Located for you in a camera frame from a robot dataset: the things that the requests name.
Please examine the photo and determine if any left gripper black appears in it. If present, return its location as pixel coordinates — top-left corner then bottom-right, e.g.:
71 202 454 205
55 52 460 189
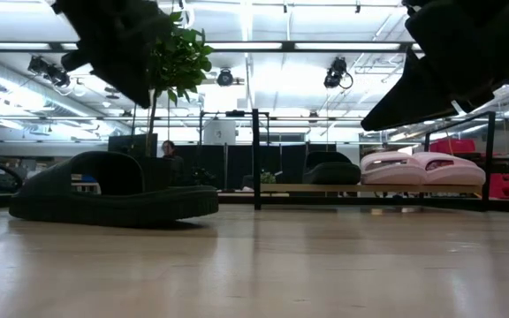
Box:
50 0 174 110

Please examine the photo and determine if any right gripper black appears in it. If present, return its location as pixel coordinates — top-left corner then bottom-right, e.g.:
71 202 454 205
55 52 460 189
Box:
360 0 509 133

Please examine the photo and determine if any pink rubber slide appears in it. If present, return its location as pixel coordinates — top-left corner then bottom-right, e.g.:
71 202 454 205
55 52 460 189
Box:
359 151 429 186
413 151 488 186

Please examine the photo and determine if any green plant in black pot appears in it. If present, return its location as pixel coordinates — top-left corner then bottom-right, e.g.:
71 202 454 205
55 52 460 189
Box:
107 11 216 189

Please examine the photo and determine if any red storage bin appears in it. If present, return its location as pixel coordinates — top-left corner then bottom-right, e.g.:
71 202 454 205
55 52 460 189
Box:
489 172 509 201
429 138 477 155

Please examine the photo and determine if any black ceiling spotlight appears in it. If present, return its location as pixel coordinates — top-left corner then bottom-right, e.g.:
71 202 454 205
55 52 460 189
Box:
323 56 354 90
27 55 50 76
46 68 72 90
216 68 235 87

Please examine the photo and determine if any person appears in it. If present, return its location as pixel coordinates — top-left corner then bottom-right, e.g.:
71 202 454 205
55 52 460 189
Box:
160 140 186 186

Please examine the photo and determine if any pale grey box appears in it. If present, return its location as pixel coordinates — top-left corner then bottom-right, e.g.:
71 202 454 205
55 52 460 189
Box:
202 119 238 146

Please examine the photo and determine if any overhead light bar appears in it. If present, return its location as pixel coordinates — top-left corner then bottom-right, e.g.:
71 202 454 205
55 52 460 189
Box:
0 41 419 55

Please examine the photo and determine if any wooden shelf with black frame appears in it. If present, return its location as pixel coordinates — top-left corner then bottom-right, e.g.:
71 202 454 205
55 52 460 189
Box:
198 108 498 212

